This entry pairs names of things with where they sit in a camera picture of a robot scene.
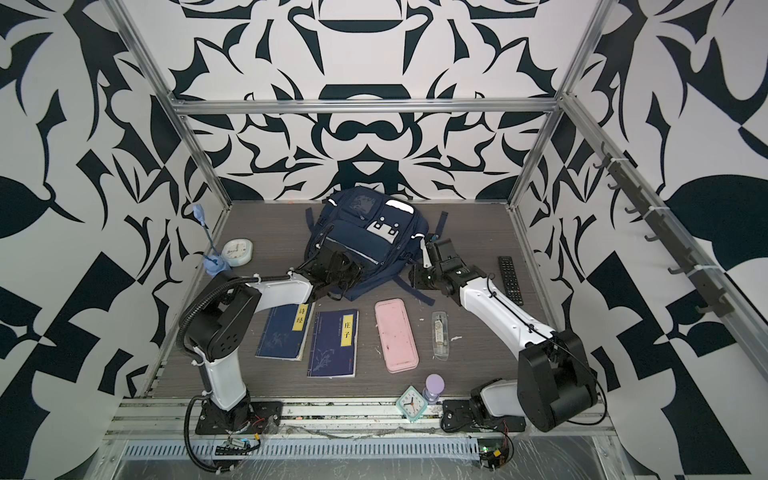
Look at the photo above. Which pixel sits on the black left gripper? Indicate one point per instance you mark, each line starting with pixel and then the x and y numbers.
pixel 357 270

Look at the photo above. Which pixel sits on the right circuit board green light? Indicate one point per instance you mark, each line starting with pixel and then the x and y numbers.
pixel 494 453

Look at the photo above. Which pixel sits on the navy blue student backpack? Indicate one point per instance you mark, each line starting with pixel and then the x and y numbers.
pixel 381 232

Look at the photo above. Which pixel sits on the purple lidded small bottle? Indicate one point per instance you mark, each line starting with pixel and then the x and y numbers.
pixel 433 388

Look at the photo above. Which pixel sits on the wall mounted hook rail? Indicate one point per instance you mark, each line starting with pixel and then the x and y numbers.
pixel 645 205

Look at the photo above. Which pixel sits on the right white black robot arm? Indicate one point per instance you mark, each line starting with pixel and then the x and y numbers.
pixel 554 383

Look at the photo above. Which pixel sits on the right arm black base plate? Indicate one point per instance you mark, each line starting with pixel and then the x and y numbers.
pixel 458 416

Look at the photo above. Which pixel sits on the small green alarm clock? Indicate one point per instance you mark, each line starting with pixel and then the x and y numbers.
pixel 411 404

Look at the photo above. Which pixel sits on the light blue round wall clock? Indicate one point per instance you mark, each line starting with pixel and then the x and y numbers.
pixel 238 252

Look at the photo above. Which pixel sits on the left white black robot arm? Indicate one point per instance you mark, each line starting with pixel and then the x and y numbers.
pixel 213 326

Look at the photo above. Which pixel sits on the black tv remote control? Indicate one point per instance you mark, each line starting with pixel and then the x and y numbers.
pixel 509 280

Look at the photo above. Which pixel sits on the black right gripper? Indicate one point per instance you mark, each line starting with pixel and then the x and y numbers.
pixel 416 279

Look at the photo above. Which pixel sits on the clear plastic ruler case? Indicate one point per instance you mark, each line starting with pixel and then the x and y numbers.
pixel 441 340

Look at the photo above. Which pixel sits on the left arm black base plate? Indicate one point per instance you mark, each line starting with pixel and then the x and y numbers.
pixel 247 417

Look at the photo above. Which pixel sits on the blue book yellow label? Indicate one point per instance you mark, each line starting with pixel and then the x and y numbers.
pixel 334 345
pixel 285 332

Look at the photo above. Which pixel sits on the white perforated cable tray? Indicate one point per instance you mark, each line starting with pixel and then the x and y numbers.
pixel 324 449

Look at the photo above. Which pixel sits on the pink pencil case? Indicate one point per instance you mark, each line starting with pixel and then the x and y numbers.
pixel 397 341

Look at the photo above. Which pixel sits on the left small circuit board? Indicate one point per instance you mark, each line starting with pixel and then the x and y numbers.
pixel 238 447

